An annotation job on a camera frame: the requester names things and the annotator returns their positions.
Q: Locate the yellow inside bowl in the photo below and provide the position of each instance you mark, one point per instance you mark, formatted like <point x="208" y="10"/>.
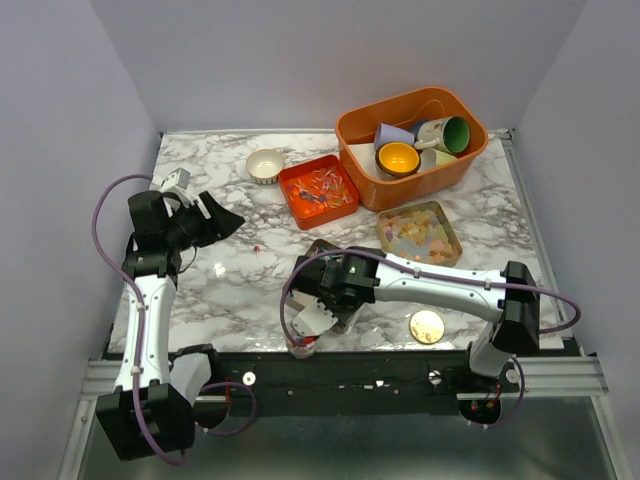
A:
<point x="396" y="160"/>

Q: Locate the brown tray with lollipops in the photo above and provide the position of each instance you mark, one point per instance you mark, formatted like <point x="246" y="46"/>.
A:
<point x="300" y="301"/>

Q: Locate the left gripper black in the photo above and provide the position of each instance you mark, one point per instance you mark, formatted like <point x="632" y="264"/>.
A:
<point x="222" y="221"/>

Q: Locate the lavender cup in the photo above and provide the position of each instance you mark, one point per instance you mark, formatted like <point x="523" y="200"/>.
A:
<point x="386" y="134"/>

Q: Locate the white ceramic bowl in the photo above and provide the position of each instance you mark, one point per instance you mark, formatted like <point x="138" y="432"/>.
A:
<point x="265" y="165"/>

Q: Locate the clear glass jar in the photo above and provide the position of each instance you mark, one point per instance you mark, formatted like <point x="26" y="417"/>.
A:
<point x="302" y="348"/>

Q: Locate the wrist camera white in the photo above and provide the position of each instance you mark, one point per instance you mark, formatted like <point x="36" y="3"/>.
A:
<point x="174" y="189"/>
<point x="314" y="320"/>

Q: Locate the cream cup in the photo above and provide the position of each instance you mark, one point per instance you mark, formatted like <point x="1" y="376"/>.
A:
<point x="433" y="158"/>

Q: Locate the gold round jar lid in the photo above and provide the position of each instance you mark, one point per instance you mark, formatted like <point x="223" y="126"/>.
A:
<point x="426" y="327"/>

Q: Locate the aluminium rail frame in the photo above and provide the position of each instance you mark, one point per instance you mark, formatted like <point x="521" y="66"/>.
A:
<point x="565" y="416"/>

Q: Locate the floral mug green inside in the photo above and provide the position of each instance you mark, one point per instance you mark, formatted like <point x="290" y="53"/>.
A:
<point x="450" y="134"/>

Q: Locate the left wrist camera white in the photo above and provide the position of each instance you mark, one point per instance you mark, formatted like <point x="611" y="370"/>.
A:
<point x="174" y="189"/>

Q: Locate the gold tin with popsicle candies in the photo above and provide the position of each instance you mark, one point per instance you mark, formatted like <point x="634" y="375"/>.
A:
<point x="420" y="232"/>

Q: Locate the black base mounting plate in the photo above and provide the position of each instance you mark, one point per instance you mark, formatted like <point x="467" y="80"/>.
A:
<point x="347" y="384"/>

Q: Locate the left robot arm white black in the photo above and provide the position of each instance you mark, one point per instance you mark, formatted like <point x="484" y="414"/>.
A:
<point x="151" y="409"/>

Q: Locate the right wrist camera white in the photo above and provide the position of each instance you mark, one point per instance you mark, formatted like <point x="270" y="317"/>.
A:
<point x="314" y="320"/>

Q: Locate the orange square candy tray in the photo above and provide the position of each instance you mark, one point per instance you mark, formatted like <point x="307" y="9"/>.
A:
<point x="318" y="191"/>

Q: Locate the blue cup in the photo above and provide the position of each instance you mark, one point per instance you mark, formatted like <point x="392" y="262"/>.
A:
<point x="415" y="128"/>

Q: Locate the large orange plastic bin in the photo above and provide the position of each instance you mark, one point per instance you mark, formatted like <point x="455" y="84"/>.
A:
<point x="355" y="131"/>

